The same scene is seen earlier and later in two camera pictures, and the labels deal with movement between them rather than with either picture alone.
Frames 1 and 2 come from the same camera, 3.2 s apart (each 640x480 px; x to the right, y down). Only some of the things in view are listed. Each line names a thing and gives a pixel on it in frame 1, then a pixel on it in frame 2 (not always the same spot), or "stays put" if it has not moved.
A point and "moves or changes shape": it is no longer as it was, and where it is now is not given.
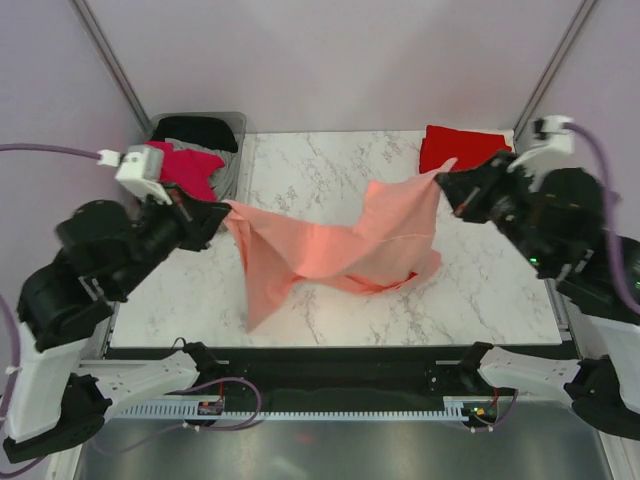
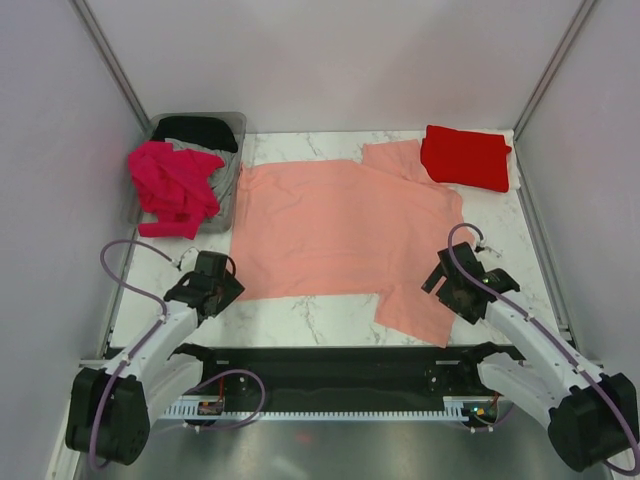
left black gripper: x=200 y=219 → x=232 y=289
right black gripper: x=466 y=190 → x=467 y=312
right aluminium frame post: x=551 y=70 stays put
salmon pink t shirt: x=390 y=243 moves or changes shape
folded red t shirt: x=470 y=147 stays put
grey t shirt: x=222 y=177 stays put
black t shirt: x=208 y=130 stays put
